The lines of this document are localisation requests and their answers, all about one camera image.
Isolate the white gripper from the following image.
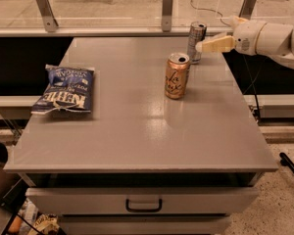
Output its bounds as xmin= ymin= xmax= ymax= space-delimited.
xmin=195 ymin=16 xmax=266 ymax=56

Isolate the silver redbull can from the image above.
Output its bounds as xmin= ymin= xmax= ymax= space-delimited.
xmin=187 ymin=22 xmax=207 ymax=65

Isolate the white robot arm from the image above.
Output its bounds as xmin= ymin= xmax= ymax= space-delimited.
xmin=195 ymin=16 xmax=294 ymax=70

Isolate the gold lacroix can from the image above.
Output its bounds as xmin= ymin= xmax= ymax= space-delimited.
xmin=165 ymin=52 xmax=190 ymax=99

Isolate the blue kettle chip bag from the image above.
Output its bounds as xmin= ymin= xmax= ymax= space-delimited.
xmin=31 ymin=65 xmax=95 ymax=115

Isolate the snack bag on floor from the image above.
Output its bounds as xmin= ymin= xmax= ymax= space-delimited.
xmin=27 ymin=214 xmax=60 ymax=235

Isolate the black stand leg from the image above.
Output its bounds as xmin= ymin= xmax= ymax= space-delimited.
xmin=279 ymin=152 xmax=294 ymax=174

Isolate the grey cabinet drawer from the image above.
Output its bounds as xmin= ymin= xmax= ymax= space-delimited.
xmin=26 ymin=187 xmax=258 ymax=215

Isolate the lower grey drawer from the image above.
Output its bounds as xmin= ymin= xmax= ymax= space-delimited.
xmin=59 ymin=215 xmax=231 ymax=235

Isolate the black cable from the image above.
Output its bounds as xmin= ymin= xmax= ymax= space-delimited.
xmin=189 ymin=0 xmax=274 ymax=116

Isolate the right metal railing bracket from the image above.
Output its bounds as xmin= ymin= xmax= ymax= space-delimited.
xmin=239 ymin=0 xmax=257 ymax=20

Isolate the metal railing bracket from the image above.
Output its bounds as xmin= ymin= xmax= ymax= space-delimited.
xmin=161 ymin=0 xmax=173 ymax=32
xmin=239 ymin=0 xmax=257 ymax=20
xmin=35 ymin=0 xmax=58 ymax=32

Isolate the middle metal railing bracket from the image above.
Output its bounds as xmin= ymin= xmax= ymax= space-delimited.
xmin=161 ymin=0 xmax=173 ymax=32

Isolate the left metal railing bracket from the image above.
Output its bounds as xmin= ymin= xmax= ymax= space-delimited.
xmin=35 ymin=0 xmax=58 ymax=32

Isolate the black drawer handle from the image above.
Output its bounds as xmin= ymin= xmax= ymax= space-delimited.
xmin=125 ymin=199 xmax=163 ymax=213

